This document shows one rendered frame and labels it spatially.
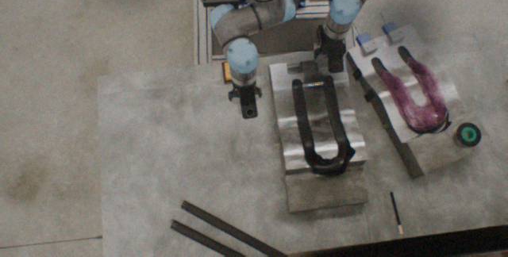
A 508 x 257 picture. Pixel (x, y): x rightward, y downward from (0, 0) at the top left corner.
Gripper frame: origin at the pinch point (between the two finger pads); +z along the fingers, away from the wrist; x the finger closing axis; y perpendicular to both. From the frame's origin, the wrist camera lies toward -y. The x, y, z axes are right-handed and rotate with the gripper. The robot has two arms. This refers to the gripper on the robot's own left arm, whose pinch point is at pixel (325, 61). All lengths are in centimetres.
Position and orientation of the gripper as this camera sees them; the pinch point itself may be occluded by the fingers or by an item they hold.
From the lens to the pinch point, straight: 151.2
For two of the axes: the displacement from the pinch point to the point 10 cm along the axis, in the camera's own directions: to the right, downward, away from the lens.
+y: -1.2, -9.6, 2.6
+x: -9.9, 1.2, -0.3
